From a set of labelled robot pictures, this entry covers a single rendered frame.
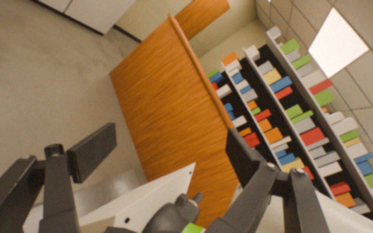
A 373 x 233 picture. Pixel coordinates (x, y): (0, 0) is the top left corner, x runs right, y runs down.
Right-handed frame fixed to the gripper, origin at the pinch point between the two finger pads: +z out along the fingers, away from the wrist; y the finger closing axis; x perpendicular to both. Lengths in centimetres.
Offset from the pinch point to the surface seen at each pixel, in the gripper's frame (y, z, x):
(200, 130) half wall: 16, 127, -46
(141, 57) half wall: -55, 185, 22
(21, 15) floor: -171, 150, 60
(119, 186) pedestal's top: -18.4, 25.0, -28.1
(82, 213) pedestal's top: -22.9, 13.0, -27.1
